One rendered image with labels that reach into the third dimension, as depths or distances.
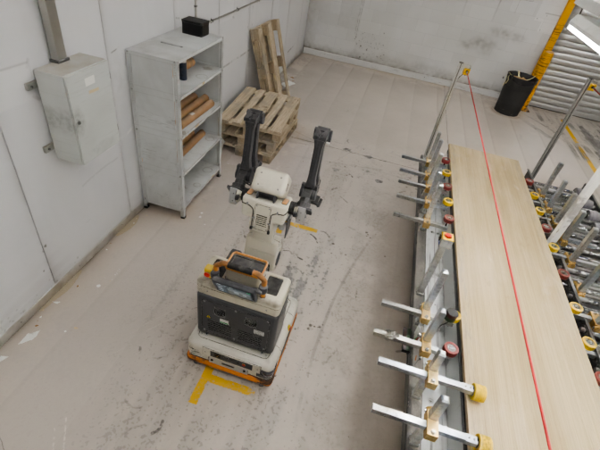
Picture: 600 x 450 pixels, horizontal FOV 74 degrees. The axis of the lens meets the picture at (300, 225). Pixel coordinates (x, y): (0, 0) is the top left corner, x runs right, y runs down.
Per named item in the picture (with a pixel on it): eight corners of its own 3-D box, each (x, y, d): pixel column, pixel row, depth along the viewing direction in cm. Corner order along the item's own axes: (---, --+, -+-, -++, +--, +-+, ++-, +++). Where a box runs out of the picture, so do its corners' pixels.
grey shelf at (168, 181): (144, 207, 408) (123, 48, 311) (186, 166, 477) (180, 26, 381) (184, 219, 403) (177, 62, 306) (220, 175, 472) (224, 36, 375)
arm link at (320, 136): (312, 129, 229) (329, 133, 228) (317, 123, 241) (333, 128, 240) (297, 198, 251) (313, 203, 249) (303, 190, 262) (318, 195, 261)
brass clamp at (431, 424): (421, 438, 174) (426, 433, 171) (422, 409, 185) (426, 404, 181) (436, 443, 173) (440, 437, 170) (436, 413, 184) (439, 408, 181)
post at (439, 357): (407, 404, 218) (438, 354, 188) (407, 398, 220) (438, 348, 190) (413, 406, 217) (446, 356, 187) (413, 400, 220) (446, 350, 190)
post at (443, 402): (406, 448, 197) (442, 400, 167) (406, 441, 199) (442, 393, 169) (413, 451, 196) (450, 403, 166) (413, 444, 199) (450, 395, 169)
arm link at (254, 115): (241, 110, 235) (257, 114, 233) (250, 106, 246) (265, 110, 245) (234, 179, 256) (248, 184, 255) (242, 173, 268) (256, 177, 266)
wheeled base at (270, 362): (270, 390, 274) (273, 370, 258) (185, 360, 282) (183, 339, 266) (297, 316, 326) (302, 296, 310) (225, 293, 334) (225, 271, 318)
